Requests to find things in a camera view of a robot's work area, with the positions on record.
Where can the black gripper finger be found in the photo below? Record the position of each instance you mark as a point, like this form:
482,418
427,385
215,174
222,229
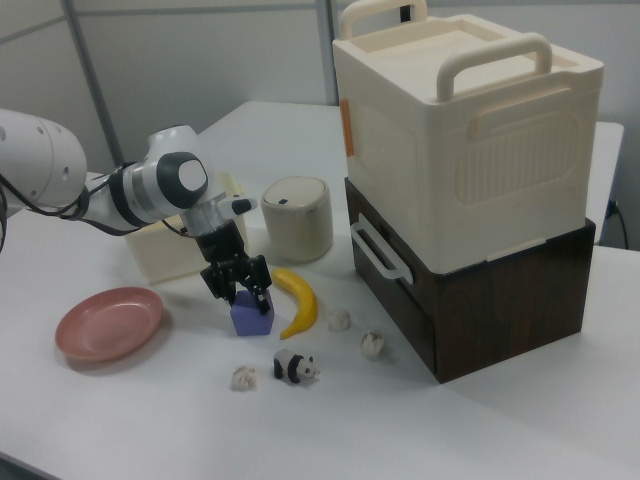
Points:
257,277
222,280

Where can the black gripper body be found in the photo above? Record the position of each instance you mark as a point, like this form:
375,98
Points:
220,242

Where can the purple cube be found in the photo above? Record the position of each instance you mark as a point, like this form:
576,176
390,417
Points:
250,322

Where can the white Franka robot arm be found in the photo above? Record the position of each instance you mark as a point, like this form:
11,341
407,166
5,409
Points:
45,160

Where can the pink plate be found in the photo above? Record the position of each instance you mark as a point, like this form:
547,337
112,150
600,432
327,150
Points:
107,325

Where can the yellow banana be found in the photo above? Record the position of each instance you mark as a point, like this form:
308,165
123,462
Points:
305,305

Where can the small cream lidded bin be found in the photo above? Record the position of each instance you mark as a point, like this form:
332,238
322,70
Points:
295,230

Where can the cream open plastic container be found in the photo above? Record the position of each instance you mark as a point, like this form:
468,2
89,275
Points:
160,255

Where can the panda figurine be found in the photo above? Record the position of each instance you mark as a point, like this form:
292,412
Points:
287,365

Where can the crumpled white paper ball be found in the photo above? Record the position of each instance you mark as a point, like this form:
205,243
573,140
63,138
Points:
340,320
244,378
372,343

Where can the orange tape strip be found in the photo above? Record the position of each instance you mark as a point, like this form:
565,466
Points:
347,127

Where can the dark wooden drawer box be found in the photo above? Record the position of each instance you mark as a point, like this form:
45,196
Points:
500,320

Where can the large cream storage box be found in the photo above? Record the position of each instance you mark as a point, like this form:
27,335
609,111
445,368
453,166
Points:
500,150

